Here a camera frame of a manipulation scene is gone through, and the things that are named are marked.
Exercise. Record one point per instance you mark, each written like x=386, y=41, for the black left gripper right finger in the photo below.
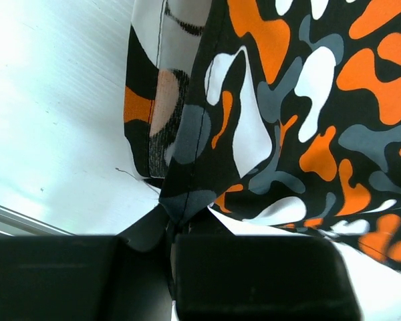
x=221, y=276

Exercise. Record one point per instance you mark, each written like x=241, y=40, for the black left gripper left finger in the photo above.
x=90, y=277

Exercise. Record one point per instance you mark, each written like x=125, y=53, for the orange camouflage shorts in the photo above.
x=276, y=113

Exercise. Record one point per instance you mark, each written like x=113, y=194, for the aluminium table frame rail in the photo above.
x=13, y=223

